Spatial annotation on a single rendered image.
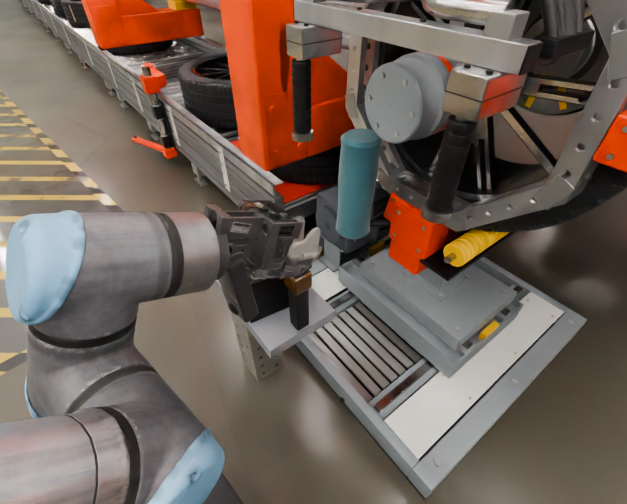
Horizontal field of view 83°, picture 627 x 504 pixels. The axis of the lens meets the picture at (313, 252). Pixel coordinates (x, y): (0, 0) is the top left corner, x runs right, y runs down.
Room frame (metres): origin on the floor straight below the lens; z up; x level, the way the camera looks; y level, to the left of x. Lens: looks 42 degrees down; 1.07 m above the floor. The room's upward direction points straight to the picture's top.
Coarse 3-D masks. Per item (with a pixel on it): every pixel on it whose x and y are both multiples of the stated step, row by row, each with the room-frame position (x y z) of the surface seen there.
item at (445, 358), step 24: (360, 264) 0.93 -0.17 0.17; (360, 288) 0.83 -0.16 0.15; (384, 312) 0.74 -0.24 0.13; (408, 312) 0.73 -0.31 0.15; (504, 312) 0.71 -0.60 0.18; (408, 336) 0.66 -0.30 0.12; (432, 336) 0.64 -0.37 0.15; (480, 336) 0.63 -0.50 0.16; (432, 360) 0.58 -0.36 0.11; (456, 360) 0.56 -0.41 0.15
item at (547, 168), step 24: (528, 0) 0.72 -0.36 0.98; (384, 48) 0.94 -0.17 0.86; (408, 48) 0.98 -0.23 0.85; (552, 96) 0.64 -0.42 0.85; (576, 96) 0.62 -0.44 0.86; (480, 120) 0.73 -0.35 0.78; (408, 144) 0.87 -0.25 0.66; (432, 144) 0.90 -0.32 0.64; (480, 144) 0.72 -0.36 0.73; (528, 144) 0.65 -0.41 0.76; (432, 168) 0.80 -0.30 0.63; (480, 168) 0.71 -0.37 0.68; (504, 168) 0.81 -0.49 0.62; (528, 168) 0.78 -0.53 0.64; (552, 168) 0.60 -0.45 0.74; (456, 192) 0.72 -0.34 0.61; (480, 192) 0.68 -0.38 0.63; (504, 192) 0.64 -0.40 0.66
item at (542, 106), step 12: (540, 12) 1.07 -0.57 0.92; (528, 24) 1.08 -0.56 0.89; (540, 24) 1.01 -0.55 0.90; (588, 24) 0.96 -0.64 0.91; (528, 36) 1.03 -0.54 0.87; (600, 36) 0.94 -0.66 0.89; (588, 48) 0.94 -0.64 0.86; (600, 48) 0.93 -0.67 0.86; (564, 60) 0.95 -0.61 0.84; (576, 60) 0.93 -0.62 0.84; (588, 60) 0.94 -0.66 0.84; (600, 60) 0.93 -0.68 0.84; (540, 72) 0.98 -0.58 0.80; (552, 72) 0.96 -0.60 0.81; (564, 72) 0.94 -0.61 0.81; (576, 72) 0.95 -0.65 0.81; (588, 72) 0.94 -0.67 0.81; (600, 72) 0.92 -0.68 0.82; (528, 96) 1.03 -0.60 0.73; (528, 108) 1.02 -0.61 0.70; (540, 108) 0.99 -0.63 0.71; (552, 108) 0.97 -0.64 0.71; (576, 108) 0.93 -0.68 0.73
